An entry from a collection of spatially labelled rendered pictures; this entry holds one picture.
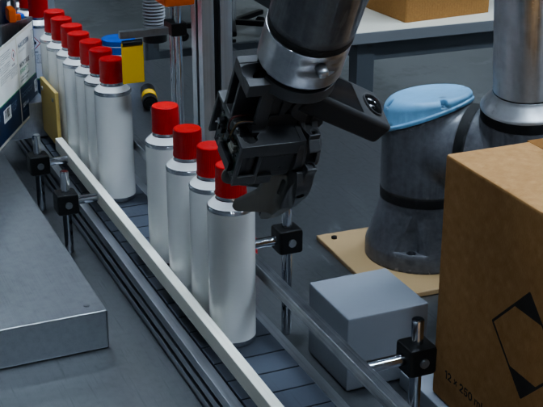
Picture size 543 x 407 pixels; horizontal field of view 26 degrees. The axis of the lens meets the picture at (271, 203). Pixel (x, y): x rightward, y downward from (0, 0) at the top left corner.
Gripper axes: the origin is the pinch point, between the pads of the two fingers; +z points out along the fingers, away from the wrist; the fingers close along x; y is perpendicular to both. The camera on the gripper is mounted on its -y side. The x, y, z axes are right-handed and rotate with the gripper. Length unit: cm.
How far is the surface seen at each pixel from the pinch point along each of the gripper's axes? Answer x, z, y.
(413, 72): -264, 272, -226
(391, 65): -277, 280, -223
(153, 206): -20.0, 24.2, 3.2
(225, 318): 2.1, 16.4, 2.4
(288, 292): 4.4, 9.5, -2.6
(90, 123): -46, 37, 4
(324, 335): 12.6, 5.1, -2.3
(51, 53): -66, 43, 4
